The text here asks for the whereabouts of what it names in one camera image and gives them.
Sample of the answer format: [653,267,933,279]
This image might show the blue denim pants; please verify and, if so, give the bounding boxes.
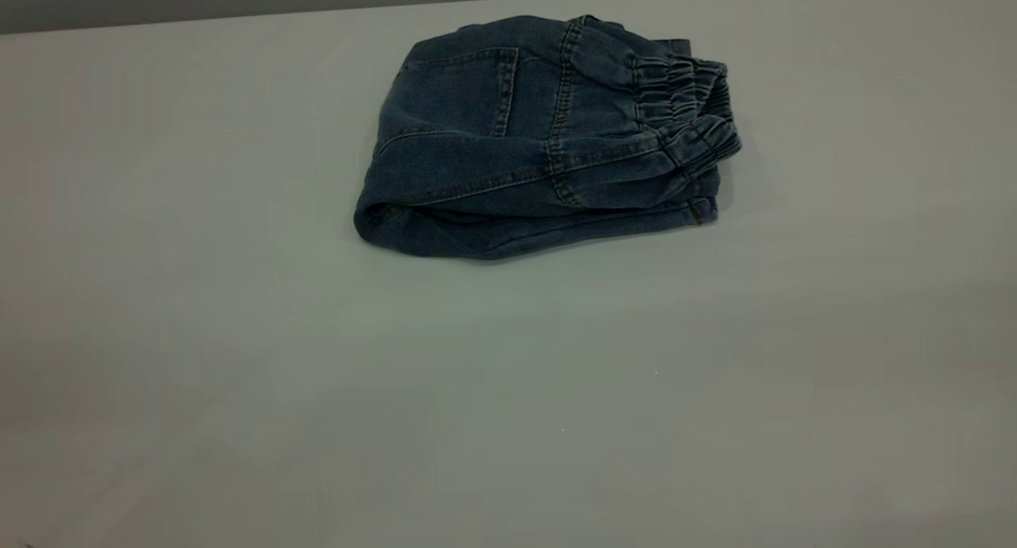
[354,14,744,260]

